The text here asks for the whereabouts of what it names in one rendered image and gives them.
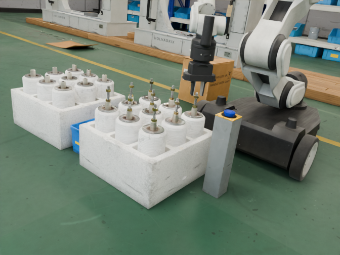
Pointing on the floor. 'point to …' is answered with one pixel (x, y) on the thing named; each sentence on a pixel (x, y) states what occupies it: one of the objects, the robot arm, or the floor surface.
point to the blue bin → (77, 134)
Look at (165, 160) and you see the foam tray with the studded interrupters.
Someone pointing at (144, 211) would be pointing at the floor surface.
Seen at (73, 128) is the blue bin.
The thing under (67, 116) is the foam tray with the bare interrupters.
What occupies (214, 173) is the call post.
